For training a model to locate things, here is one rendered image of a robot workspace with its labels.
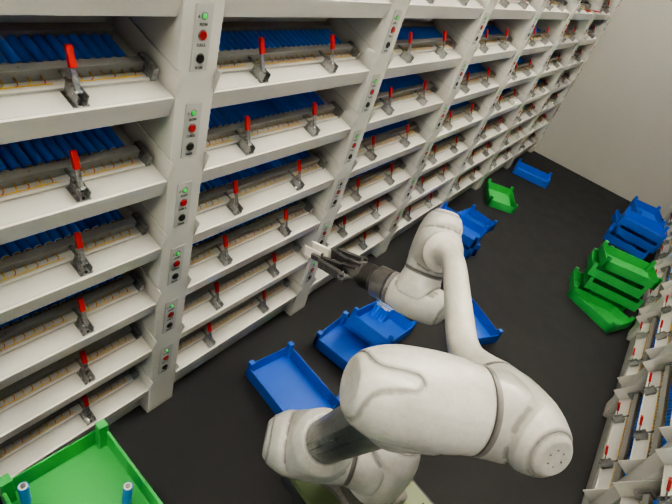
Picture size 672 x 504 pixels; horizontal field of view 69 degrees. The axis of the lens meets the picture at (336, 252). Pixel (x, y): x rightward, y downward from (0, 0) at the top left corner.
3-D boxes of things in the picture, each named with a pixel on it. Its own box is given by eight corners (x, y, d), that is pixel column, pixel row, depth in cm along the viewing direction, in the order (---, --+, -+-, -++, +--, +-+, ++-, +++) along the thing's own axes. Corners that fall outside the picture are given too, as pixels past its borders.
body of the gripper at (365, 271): (364, 297, 131) (337, 283, 135) (381, 284, 137) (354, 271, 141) (368, 274, 127) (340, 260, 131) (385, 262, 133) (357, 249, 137)
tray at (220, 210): (329, 187, 169) (348, 159, 160) (188, 245, 125) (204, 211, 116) (292, 146, 173) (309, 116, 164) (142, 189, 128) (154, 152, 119)
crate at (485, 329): (495, 342, 232) (503, 331, 227) (463, 347, 222) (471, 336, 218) (462, 298, 252) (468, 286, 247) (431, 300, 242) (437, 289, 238)
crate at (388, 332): (374, 308, 226) (383, 294, 224) (410, 334, 219) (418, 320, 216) (345, 322, 200) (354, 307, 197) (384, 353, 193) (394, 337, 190)
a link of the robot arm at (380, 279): (398, 295, 135) (380, 286, 138) (404, 267, 130) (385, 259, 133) (381, 309, 128) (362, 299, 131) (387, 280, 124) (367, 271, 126)
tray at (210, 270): (315, 229, 180) (327, 213, 174) (182, 297, 136) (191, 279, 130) (281, 190, 184) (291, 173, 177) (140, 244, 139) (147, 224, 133)
